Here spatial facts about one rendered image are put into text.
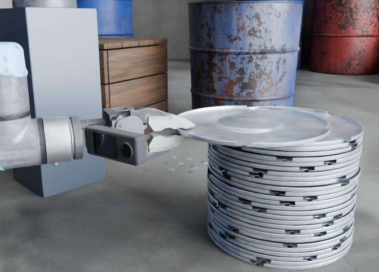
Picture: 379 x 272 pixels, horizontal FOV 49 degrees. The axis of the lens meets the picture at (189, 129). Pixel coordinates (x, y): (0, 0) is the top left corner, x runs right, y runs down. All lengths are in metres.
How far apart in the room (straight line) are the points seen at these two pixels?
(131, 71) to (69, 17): 0.48
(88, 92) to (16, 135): 0.45
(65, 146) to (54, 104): 0.39
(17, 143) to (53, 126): 0.06
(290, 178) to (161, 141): 0.23
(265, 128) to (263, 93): 0.72
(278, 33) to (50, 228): 0.94
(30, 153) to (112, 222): 0.33
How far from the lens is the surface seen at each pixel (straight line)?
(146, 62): 1.57
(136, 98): 1.53
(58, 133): 0.68
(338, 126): 0.85
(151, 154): 0.73
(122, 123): 0.70
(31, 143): 0.68
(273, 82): 1.47
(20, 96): 0.67
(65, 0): 1.08
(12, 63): 0.66
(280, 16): 1.46
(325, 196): 0.75
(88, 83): 1.10
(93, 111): 1.11
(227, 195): 0.77
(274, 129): 0.75
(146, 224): 0.93
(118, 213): 0.98
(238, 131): 0.73
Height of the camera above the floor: 0.43
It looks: 15 degrees down
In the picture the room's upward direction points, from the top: straight up
